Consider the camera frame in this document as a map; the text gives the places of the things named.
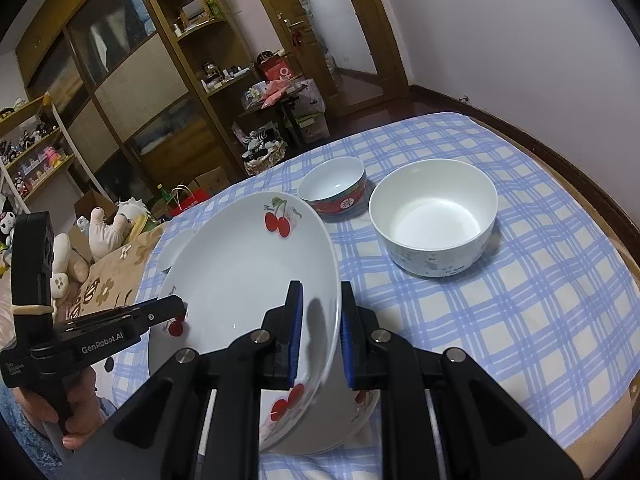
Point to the wooden wardrobe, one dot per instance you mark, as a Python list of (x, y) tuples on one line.
[(130, 85)]

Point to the pink packet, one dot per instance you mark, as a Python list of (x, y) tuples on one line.
[(277, 91)]

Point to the large white bowl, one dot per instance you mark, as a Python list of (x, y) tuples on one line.
[(430, 210)]

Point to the small dark folding table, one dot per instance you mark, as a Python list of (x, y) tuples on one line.
[(292, 115)]

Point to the blue plaid bed sheet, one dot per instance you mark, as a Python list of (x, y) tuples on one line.
[(500, 320)]

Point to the green bottle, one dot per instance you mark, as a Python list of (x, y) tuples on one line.
[(164, 194)]

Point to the black white striped cloth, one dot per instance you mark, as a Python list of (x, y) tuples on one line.
[(260, 140)]

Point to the black purple plush toy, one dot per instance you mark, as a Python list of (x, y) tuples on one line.
[(7, 225)]

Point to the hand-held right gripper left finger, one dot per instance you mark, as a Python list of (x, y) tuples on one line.
[(296, 330)]

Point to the orange red paper bag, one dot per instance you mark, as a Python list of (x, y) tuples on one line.
[(275, 67)]

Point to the small white bowl red stamp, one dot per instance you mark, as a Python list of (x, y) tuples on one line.
[(172, 252)]

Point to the white storage boxes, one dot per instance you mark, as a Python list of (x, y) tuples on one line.
[(312, 110)]

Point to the pink white plush toy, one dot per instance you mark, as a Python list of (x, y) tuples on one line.
[(107, 232)]

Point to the white fluffy plush toy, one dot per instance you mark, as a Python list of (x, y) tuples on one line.
[(132, 212)]

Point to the person's left hand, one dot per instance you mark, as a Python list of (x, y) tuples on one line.
[(85, 400)]

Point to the red shopping bag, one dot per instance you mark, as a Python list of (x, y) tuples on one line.
[(192, 202)]

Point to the rows of small figurines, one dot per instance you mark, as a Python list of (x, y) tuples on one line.
[(30, 160)]

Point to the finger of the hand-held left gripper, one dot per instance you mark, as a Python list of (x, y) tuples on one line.
[(162, 310)]

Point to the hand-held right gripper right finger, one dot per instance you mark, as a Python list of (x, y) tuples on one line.
[(345, 340)]

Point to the wooden shelf with figurines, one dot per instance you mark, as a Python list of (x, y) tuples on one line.
[(60, 125)]

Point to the brown cardboard box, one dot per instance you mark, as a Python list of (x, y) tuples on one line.
[(212, 180)]

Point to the wicker basket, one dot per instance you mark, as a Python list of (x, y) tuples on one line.
[(265, 162)]

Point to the red patterned bowl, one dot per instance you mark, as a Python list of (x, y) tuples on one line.
[(332, 187)]

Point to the wooden corner shelf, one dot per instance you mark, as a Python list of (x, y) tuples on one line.
[(210, 25)]

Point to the cream cat plush toy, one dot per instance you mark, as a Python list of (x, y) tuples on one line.
[(67, 265)]

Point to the open cardboard box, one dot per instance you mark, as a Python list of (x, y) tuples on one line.
[(92, 205)]

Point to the white cherry print plate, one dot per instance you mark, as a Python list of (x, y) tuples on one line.
[(362, 412), (240, 270)]

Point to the brown floral blanket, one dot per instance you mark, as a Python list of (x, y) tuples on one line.
[(115, 270)]

